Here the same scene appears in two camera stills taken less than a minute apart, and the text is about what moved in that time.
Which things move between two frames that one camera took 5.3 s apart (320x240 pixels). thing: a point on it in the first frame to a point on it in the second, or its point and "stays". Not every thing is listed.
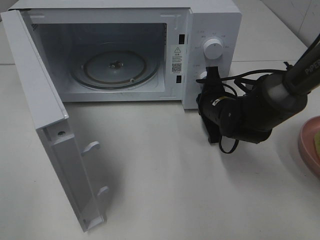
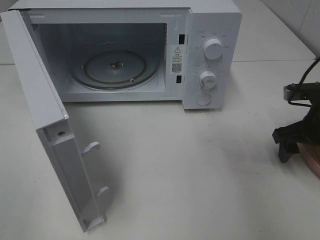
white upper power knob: x=213 y=49 stays
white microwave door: x=51 y=120 stays
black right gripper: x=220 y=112 to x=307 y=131
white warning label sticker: x=176 y=59 stays
